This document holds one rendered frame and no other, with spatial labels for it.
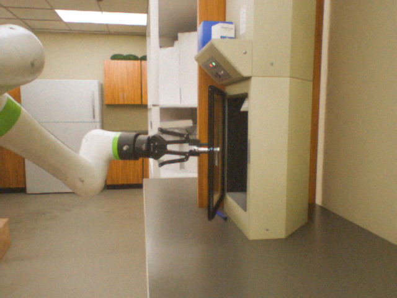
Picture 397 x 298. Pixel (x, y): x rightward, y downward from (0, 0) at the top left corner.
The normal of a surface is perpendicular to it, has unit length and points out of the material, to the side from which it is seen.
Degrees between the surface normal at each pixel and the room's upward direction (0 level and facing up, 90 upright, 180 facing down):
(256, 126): 90
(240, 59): 90
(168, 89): 93
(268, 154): 90
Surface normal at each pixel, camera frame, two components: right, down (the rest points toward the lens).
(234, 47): 0.16, 0.11
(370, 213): -0.99, 0.02
